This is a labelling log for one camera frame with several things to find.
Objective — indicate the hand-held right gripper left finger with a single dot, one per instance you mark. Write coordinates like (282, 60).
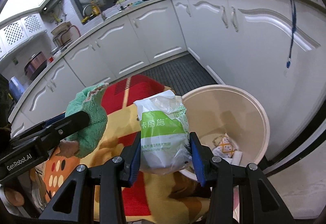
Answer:
(133, 168)

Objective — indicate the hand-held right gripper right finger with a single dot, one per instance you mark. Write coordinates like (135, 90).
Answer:
(197, 163)

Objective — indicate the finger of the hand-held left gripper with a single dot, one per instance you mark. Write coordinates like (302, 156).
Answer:
(73, 120)

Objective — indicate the green towel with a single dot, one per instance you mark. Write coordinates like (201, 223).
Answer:
(94, 112)

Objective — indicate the white plastic tissue packet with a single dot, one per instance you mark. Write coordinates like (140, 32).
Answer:
(163, 137)

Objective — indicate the beige plastic bin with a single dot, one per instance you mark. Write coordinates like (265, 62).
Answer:
(229, 112)

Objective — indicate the white orange patterned packet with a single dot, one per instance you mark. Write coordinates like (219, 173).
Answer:
(224, 146)

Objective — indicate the white paper scrap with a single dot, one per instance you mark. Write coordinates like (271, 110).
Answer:
(235, 158)

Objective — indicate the red orange yellow printed blanket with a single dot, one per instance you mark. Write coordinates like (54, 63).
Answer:
(152, 203)

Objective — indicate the blue white container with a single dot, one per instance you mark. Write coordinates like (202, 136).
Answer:
(16, 87)

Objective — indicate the red rice cooker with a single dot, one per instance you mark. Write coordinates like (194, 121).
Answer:
(35, 65)

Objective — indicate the dish rack with bowls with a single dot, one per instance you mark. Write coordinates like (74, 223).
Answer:
(65, 34)

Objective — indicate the dark ribbed floor mat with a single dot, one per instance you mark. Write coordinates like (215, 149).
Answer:
(173, 71)

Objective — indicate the curved metal faucet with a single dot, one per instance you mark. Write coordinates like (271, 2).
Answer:
(103, 15)

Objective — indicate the yellow oil bottle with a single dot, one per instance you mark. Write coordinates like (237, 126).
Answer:
(95, 9)

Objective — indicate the white water heater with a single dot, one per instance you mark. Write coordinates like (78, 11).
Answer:
(52, 2)

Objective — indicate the small thin tap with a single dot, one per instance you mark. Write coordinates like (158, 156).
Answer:
(119, 5)

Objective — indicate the white kitchen base cabinets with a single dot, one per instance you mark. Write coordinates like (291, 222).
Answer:
(229, 35)

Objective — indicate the teal cloth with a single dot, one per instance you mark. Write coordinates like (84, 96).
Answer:
(137, 2)

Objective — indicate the white lattice wall cabinet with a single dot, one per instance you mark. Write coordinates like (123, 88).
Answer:
(23, 28)

